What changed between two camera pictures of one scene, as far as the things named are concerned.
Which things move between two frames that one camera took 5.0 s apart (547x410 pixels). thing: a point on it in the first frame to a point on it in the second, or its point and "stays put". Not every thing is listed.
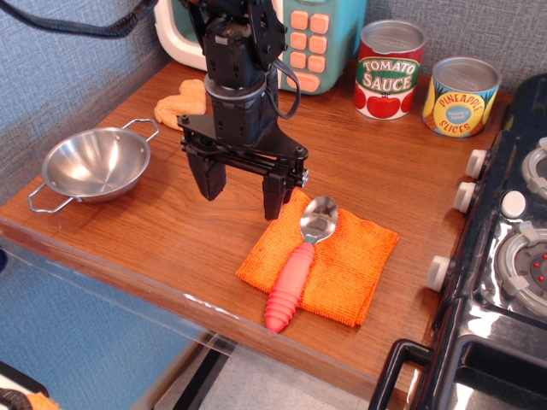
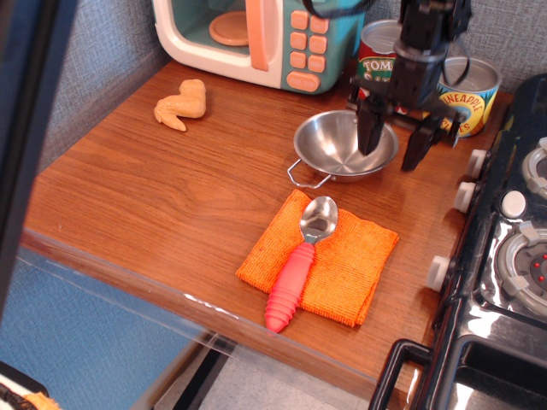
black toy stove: (490, 348) stays put
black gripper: (244, 131) to (414, 89)
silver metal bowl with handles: (94, 165) to (329, 139)
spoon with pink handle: (318, 218) stays put
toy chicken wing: (191, 100) stays put
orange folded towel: (346, 269) stays put
